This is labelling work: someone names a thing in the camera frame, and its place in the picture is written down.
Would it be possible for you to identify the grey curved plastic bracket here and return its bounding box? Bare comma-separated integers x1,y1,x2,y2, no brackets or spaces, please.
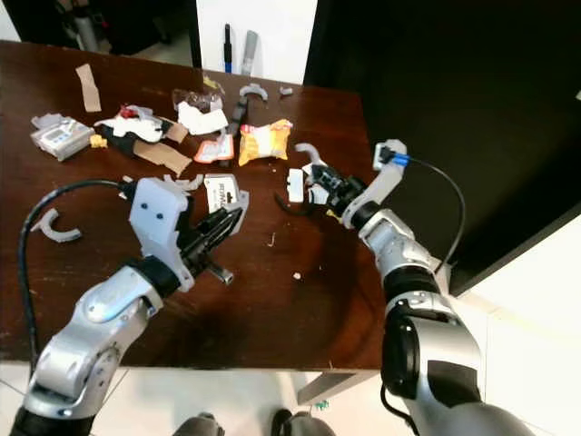
29,209,84,246

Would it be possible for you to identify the narrow long cardboard strip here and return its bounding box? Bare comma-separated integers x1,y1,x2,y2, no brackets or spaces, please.
75,64,102,114

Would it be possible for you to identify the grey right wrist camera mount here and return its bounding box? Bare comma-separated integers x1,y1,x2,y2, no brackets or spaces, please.
340,139,411,228

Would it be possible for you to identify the brown torn cardboard piece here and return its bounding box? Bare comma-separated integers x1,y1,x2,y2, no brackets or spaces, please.
136,139,193,177

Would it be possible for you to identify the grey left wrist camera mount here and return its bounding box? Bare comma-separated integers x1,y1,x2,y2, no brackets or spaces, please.
127,177,193,293

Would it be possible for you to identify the orange white snack packet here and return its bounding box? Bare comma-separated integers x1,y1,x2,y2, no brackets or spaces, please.
194,133,235,164

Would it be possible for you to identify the white black red wrapper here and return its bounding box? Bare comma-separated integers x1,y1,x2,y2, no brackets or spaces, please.
100,105,178,154

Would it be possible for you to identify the black cabinet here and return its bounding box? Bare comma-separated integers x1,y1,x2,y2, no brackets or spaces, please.
304,0,581,296

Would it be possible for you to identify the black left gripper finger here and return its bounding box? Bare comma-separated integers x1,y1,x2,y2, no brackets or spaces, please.
207,220,241,260
198,207,241,235

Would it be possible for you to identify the grey metal pole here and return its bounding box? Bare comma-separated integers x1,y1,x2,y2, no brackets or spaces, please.
73,5,103,52

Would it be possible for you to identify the grey hooked plastic piece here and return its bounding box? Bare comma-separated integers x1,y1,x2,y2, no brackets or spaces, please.
296,143,326,169

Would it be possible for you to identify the grey left robot foot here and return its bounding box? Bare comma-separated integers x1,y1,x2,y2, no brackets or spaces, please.
174,411,223,436

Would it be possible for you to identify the yellow snack packet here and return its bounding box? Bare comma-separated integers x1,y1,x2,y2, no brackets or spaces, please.
239,119,293,167

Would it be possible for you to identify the white printed card pack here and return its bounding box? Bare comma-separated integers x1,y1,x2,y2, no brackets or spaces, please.
203,173,251,219

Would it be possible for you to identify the clear bag with white paper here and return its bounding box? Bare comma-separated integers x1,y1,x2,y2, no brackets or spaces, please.
172,88,228,137

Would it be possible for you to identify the grey right robot foot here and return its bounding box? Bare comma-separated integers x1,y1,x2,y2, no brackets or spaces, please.
271,409,348,436

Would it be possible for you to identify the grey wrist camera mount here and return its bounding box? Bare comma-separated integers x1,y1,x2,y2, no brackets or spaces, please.
127,177,193,293
340,139,411,228

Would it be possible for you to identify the small black stick part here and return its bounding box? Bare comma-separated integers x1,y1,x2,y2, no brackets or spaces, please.
232,95,249,130

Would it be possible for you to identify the grey white device box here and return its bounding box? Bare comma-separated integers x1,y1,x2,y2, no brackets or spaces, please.
30,114,94,163

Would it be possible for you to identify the dark brown wooden table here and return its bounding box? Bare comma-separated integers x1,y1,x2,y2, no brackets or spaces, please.
0,41,411,406

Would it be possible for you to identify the grey marker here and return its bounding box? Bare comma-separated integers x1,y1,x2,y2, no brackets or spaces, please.
240,30,261,76

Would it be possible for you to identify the thin black wire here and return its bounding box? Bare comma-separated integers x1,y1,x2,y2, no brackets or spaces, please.
277,191,314,219

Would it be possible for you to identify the grey robot foot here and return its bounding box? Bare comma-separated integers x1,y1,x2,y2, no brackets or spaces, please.
271,409,348,436
174,411,223,436

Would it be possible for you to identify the black pen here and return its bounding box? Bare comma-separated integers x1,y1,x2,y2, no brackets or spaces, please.
222,24,233,74

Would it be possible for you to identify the small white box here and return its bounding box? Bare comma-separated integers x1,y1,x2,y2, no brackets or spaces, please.
287,169,305,203

